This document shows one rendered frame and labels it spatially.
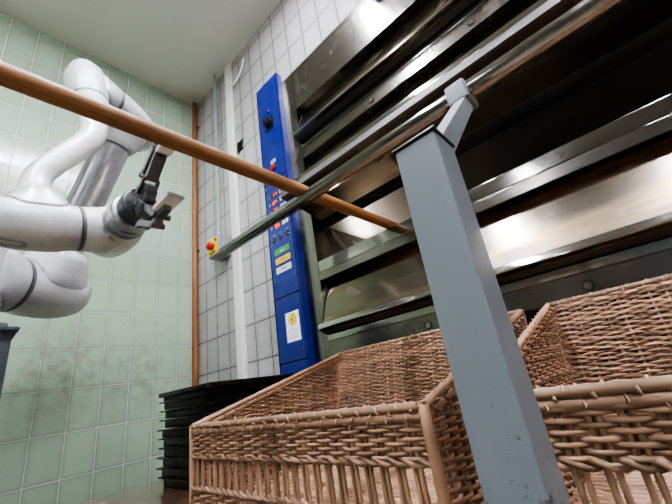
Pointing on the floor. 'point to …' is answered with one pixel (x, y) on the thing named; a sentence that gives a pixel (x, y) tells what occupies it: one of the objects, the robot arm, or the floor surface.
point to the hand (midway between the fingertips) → (174, 166)
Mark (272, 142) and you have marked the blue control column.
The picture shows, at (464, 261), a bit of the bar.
